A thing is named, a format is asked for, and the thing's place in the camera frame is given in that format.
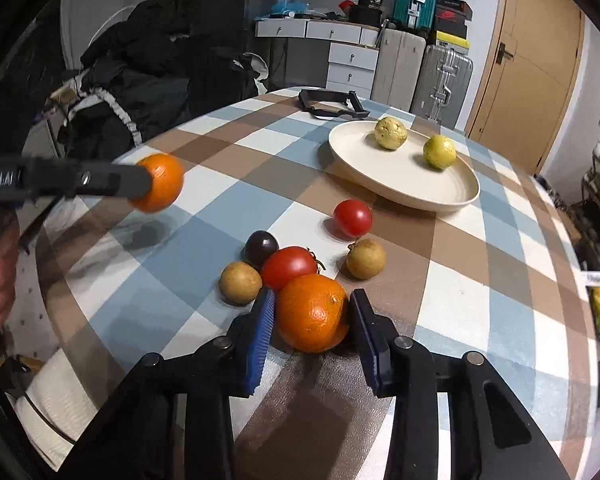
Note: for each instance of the red tomato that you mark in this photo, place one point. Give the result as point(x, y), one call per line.
point(352, 217)
point(290, 267)

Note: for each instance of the pile of dark clothes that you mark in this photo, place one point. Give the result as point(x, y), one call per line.
point(145, 70)

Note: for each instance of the white round container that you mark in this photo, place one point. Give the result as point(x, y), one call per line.
point(60, 400)

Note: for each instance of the yellow-green round fruit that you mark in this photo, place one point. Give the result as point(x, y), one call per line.
point(439, 151)

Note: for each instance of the checkered tablecloth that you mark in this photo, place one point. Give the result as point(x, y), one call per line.
point(205, 240)

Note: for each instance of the silver suitcase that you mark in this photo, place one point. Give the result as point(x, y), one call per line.
point(442, 85)

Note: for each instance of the small orange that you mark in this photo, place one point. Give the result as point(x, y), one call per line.
point(166, 185)

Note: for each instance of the wooden door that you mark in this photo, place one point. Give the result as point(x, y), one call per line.
point(535, 60)

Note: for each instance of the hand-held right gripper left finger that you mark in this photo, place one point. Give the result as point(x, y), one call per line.
point(260, 340)

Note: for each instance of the yellow box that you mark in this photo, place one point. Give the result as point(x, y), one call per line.
point(450, 38)

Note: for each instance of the blue plastic bag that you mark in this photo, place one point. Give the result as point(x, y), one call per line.
point(285, 7)

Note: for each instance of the cream round plate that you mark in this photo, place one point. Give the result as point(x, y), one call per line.
point(380, 180)

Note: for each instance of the yellow bumpy guava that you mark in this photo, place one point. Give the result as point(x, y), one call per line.
point(390, 133)

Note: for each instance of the black and red shoe box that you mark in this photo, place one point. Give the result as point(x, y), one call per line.
point(452, 15)

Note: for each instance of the beige suitcase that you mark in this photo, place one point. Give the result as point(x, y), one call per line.
point(397, 70)

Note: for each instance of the black plastic frame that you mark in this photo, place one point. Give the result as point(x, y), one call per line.
point(312, 97)

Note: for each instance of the brown round fruit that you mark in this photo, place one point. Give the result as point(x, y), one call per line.
point(365, 259)
point(240, 284)

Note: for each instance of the black box with print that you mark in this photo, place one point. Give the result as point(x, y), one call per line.
point(371, 2)

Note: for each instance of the dark purple passion fruit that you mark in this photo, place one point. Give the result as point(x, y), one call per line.
point(259, 247)

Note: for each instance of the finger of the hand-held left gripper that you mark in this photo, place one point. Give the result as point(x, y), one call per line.
point(105, 180)

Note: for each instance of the large orange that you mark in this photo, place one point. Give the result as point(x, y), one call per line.
point(312, 312)

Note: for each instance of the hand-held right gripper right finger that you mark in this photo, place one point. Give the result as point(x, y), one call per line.
point(367, 340)

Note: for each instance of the dark refrigerator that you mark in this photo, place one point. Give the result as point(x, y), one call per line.
point(220, 0)

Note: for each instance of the white drawer desk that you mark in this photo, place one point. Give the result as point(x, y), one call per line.
point(350, 60)

